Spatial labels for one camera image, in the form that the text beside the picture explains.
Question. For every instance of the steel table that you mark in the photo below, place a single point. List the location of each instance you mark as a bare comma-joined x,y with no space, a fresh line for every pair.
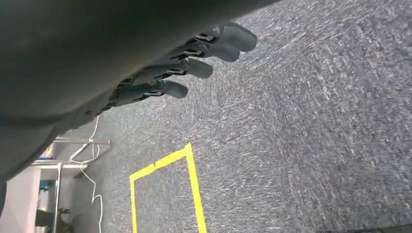
80,141

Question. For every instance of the yellow floor tape square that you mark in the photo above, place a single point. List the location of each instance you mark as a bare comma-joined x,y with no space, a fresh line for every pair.
191,180

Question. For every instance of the white panel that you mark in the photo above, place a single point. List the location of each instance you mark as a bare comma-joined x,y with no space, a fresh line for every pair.
19,199

